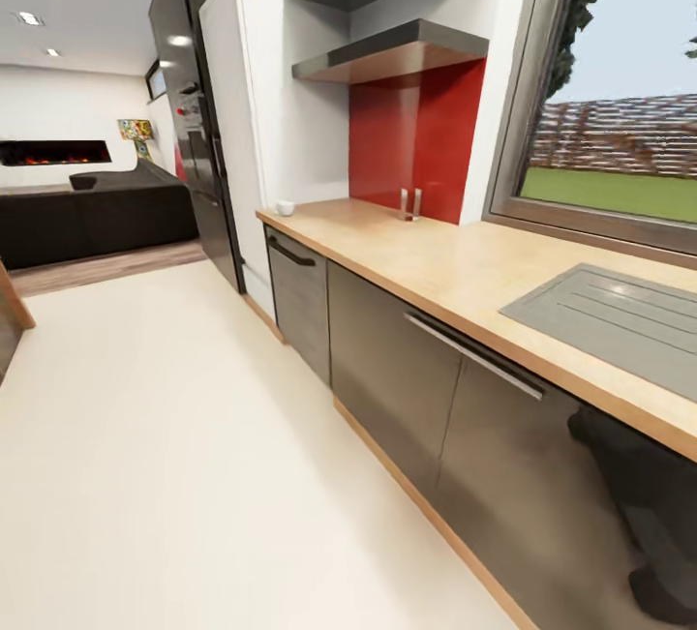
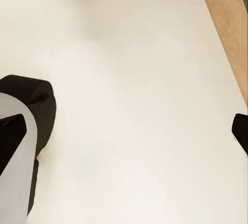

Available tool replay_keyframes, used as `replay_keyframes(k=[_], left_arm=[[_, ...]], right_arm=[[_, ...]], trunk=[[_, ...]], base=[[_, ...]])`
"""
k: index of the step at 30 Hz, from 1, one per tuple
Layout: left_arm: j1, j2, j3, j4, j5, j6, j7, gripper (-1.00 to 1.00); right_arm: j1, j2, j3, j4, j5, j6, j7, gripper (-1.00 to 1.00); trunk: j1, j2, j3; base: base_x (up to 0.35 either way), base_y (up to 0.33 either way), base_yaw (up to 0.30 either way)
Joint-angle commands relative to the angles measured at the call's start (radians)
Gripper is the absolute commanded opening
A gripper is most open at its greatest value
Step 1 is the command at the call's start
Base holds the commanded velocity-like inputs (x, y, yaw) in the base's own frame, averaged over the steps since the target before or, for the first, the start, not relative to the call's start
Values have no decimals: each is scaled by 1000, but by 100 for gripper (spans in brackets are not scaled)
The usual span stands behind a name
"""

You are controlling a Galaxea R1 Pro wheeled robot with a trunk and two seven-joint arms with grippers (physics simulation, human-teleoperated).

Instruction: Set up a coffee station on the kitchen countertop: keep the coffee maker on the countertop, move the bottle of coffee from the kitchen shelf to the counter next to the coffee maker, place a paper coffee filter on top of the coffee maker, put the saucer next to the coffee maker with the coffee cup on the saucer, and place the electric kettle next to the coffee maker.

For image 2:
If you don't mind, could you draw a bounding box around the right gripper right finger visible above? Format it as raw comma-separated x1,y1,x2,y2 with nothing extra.
231,114,248,155

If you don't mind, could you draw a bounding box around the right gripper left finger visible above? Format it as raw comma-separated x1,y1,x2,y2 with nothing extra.
0,114,27,175

